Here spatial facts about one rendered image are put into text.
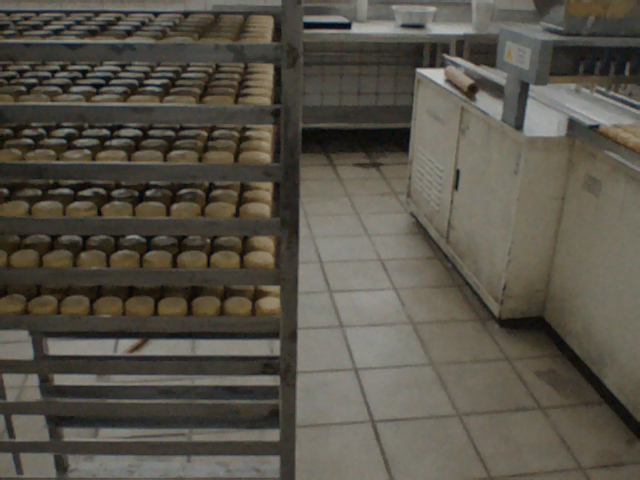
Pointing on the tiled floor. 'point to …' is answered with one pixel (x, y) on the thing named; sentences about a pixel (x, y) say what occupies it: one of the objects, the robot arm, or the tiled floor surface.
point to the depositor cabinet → (489, 193)
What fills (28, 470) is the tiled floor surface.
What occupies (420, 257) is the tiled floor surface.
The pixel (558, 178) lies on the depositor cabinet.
